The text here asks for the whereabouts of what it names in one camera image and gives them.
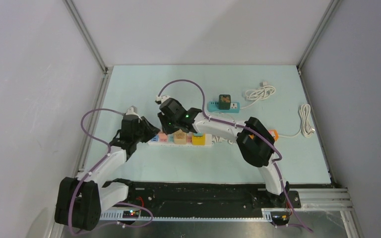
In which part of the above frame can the white multicolour power strip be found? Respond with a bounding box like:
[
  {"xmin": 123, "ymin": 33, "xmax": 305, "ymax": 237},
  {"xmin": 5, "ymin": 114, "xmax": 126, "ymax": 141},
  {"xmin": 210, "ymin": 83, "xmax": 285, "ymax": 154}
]
[{"xmin": 148, "ymin": 131, "xmax": 213, "ymax": 148}]

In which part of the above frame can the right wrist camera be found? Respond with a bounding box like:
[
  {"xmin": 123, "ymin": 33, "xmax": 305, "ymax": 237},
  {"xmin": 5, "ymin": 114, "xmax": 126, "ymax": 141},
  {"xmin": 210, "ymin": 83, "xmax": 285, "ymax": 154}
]
[{"xmin": 155, "ymin": 95, "xmax": 170, "ymax": 105}]

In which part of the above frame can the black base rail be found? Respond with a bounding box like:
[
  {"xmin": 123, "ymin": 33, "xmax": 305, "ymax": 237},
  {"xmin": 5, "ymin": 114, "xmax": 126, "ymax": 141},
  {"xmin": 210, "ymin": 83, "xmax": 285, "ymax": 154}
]
[{"xmin": 105, "ymin": 180, "xmax": 352, "ymax": 219}]

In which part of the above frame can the orange power strip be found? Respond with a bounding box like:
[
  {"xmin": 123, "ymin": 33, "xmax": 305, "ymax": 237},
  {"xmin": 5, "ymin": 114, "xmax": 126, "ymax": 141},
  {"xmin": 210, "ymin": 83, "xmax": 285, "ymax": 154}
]
[{"xmin": 269, "ymin": 129, "xmax": 279, "ymax": 141}]

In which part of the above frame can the beige cube socket adapter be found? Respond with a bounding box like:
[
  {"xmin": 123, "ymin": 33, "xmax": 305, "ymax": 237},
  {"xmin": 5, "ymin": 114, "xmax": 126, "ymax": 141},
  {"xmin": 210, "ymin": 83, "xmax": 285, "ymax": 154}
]
[{"xmin": 173, "ymin": 129, "xmax": 187, "ymax": 145}]

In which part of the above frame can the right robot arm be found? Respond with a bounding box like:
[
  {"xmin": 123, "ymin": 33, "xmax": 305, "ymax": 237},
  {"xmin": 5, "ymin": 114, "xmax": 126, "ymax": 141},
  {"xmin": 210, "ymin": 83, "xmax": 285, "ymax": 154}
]
[{"xmin": 155, "ymin": 95, "xmax": 288, "ymax": 207}]

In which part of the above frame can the white cable of orange strip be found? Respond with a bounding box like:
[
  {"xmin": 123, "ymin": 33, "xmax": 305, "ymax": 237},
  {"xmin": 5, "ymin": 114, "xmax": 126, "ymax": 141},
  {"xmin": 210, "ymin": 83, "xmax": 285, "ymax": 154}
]
[{"xmin": 277, "ymin": 104, "xmax": 316, "ymax": 139}]

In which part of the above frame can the white cable with plug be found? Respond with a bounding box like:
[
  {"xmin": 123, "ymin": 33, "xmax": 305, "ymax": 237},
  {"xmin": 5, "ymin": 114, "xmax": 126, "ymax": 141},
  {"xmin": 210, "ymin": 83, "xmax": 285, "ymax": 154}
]
[{"xmin": 211, "ymin": 135, "xmax": 237, "ymax": 145}]

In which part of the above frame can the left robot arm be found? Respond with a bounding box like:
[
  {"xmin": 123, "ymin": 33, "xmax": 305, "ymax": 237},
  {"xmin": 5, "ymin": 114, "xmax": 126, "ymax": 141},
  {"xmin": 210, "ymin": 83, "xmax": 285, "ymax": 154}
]
[{"xmin": 55, "ymin": 115, "xmax": 160, "ymax": 231}]

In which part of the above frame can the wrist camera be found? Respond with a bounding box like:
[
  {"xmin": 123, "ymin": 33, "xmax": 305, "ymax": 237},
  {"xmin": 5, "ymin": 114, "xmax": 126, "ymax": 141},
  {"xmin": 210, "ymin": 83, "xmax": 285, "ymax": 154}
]
[
  {"xmin": 155, "ymin": 95, "xmax": 170, "ymax": 105},
  {"xmin": 125, "ymin": 106, "xmax": 140, "ymax": 118}
]

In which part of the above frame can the white cable of teal strip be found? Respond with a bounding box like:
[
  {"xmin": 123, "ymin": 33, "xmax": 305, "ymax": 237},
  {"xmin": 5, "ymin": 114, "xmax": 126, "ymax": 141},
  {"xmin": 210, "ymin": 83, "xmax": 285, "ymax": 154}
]
[{"xmin": 240, "ymin": 82, "xmax": 277, "ymax": 110}]

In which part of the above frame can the teal blue power strip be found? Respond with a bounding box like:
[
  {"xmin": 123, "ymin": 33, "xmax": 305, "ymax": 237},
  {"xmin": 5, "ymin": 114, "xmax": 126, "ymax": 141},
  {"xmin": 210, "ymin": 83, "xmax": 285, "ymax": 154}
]
[{"xmin": 207, "ymin": 101, "xmax": 241, "ymax": 114}]

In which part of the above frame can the pink usb charger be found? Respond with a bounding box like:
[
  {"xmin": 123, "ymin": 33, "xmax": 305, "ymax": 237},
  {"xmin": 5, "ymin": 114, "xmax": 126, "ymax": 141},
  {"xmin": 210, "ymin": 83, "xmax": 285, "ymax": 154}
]
[{"xmin": 158, "ymin": 133, "xmax": 168, "ymax": 142}]

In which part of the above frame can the dark green dragon adapter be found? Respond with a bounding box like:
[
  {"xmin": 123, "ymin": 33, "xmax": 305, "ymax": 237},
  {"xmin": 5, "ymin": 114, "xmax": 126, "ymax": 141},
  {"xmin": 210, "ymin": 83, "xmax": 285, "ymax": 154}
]
[{"xmin": 218, "ymin": 94, "xmax": 231, "ymax": 110}]

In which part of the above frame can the yellow cube socket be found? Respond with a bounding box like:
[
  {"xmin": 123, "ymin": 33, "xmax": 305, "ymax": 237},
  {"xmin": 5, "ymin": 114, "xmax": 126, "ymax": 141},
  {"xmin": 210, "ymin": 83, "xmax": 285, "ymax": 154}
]
[{"xmin": 191, "ymin": 134, "xmax": 206, "ymax": 146}]

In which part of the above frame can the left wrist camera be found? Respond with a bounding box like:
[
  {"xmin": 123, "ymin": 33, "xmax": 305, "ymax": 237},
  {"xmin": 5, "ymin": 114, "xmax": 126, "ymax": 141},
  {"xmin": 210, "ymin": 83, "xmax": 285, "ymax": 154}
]
[{"xmin": 125, "ymin": 106, "xmax": 140, "ymax": 118}]

